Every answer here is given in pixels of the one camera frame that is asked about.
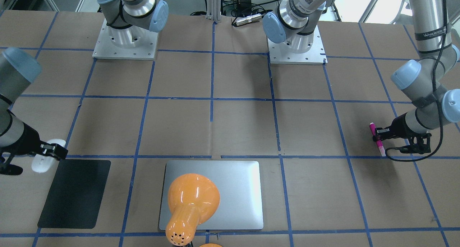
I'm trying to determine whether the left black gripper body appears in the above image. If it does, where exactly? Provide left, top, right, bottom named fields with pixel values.
left=376, top=115, right=432, bottom=154

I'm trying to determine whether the silver closed laptop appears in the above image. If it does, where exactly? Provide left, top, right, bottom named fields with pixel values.
left=159, top=160, right=263, bottom=230

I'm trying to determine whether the pink marker pen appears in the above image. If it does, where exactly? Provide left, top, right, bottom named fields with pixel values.
left=369, top=122, right=386, bottom=157

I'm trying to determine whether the black mousepad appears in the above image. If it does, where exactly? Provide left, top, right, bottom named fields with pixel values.
left=37, top=159, right=111, bottom=229

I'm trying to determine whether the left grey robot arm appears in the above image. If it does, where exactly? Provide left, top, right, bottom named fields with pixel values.
left=369, top=0, right=459, bottom=157

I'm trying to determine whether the silver metal cylinder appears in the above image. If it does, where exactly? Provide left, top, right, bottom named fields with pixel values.
left=231, top=13, right=262, bottom=27

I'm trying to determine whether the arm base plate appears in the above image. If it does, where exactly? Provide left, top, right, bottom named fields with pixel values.
left=267, top=26, right=328, bottom=65
left=92, top=20, right=159, bottom=60

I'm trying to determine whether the white computer mouse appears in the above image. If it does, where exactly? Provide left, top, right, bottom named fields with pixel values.
left=31, top=139, right=68, bottom=173

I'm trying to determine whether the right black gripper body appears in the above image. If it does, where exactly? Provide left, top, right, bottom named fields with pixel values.
left=1, top=124, right=46, bottom=176

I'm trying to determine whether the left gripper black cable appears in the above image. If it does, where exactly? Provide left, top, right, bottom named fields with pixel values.
left=385, top=0, right=450, bottom=162

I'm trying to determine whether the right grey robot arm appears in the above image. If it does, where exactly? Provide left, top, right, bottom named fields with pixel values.
left=0, top=47, right=68, bottom=176

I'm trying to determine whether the aluminium frame post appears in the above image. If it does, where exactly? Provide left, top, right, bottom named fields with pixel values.
left=205, top=0, right=222, bottom=23

